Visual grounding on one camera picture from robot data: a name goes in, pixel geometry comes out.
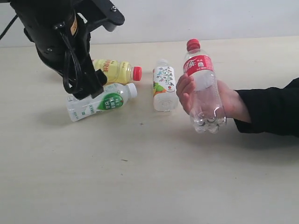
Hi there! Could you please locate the floral label clear bottle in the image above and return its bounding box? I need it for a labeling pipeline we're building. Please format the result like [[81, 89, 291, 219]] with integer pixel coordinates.
[[153, 59, 178, 112]]

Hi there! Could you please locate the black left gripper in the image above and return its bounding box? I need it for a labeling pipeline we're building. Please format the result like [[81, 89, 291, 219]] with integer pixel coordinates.
[[9, 0, 125, 100]]

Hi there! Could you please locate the black sleeved forearm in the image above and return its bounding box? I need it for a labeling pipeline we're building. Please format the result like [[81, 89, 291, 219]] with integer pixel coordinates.
[[234, 78, 299, 137]]

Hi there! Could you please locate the clear cola bottle red label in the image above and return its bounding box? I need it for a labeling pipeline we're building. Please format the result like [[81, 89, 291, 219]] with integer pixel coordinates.
[[183, 39, 227, 133]]

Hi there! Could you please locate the person's open hand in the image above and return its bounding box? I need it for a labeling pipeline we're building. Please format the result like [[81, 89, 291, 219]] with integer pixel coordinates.
[[176, 74, 252, 123]]

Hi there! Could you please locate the yellow juice bottle red cap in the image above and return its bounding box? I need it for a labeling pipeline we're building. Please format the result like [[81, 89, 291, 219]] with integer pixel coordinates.
[[92, 59, 142, 84]]

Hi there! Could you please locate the green label bottle white cap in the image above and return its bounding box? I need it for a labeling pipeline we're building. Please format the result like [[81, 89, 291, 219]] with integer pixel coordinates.
[[66, 83, 137, 122]]

